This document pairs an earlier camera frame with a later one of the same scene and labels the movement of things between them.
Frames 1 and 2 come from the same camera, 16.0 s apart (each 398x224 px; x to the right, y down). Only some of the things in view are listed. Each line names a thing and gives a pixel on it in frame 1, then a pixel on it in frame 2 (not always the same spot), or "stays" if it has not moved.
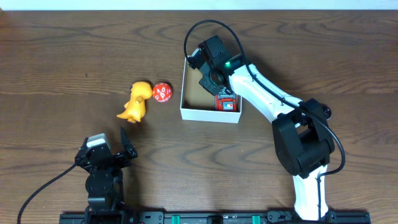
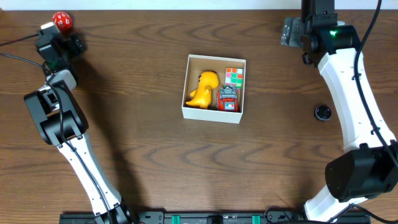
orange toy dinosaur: (135, 109) → (202, 94)
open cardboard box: (198, 102) stays
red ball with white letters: (161, 92) → (63, 20)
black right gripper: (194, 59) → (319, 17)
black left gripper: (109, 157) → (68, 40)
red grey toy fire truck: (224, 101) stays
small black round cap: (327, 112) stays
